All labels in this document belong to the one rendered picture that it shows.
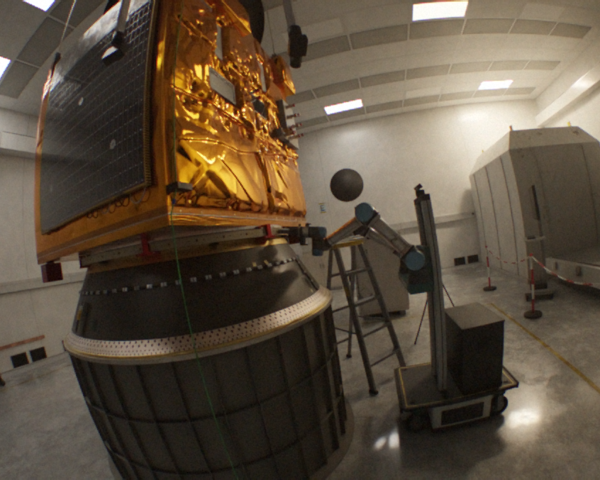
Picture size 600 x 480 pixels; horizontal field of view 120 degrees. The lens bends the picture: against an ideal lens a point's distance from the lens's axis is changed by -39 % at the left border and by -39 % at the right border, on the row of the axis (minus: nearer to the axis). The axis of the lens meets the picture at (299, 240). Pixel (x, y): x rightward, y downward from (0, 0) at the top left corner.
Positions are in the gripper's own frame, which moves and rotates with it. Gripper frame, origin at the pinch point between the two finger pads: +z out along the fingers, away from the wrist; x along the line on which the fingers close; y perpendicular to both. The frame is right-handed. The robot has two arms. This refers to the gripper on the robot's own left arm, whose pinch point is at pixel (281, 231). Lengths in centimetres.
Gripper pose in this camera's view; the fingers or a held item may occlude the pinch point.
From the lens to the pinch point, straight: 197.7
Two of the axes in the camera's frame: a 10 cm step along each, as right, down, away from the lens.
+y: 0.0, -10.0, -0.5
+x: -3.4, 0.4, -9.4
